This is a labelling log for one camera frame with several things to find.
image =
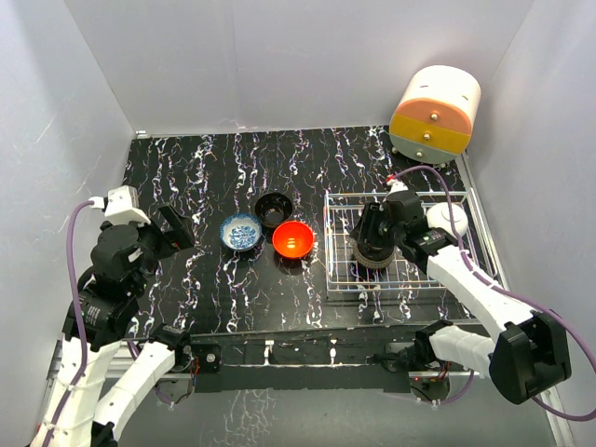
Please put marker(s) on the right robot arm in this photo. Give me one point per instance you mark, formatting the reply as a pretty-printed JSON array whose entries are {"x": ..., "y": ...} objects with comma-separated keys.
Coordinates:
[{"x": 524, "y": 351}]

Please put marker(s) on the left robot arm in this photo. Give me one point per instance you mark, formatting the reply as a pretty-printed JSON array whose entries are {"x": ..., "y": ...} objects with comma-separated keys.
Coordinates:
[{"x": 105, "y": 299}]

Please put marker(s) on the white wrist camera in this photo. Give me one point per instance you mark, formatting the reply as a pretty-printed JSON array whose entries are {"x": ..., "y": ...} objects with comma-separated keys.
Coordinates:
[
  {"x": 122, "y": 205},
  {"x": 394, "y": 185}
]

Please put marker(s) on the black marble table mat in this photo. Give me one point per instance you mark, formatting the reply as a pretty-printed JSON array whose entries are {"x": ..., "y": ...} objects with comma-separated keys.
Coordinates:
[{"x": 211, "y": 289}]

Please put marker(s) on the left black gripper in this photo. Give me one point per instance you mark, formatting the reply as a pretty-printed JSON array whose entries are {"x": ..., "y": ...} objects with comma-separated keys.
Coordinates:
[{"x": 180, "y": 225}]

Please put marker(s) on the blue white patterned bowl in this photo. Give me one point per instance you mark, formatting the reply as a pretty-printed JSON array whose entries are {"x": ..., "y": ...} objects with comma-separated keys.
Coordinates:
[{"x": 240, "y": 232}]

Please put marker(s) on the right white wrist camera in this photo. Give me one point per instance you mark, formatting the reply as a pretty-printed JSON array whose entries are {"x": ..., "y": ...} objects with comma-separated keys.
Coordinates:
[{"x": 394, "y": 185}]

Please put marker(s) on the black bowl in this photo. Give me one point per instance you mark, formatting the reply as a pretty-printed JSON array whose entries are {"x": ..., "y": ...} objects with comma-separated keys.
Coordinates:
[{"x": 273, "y": 209}]

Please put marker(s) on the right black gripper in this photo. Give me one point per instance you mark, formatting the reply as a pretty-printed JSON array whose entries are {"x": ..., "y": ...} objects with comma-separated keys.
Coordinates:
[{"x": 366, "y": 227}]

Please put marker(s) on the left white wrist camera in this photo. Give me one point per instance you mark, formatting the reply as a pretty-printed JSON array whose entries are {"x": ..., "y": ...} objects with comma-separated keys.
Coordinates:
[{"x": 122, "y": 205}]

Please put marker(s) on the round pastel drawer cabinet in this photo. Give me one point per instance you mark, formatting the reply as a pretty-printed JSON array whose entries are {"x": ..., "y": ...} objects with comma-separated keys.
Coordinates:
[{"x": 434, "y": 119}]

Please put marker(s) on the brown ceramic bowl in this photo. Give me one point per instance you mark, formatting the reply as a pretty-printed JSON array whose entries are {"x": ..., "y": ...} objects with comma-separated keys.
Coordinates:
[{"x": 378, "y": 261}]

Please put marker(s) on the red bowl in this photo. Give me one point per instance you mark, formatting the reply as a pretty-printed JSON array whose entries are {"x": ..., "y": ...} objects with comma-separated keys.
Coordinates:
[{"x": 293, "y": 239}]

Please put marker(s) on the white wire dish rack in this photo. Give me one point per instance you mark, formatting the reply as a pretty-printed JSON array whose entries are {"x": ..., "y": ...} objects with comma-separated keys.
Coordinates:
[{"x": 345, "y": 275}]

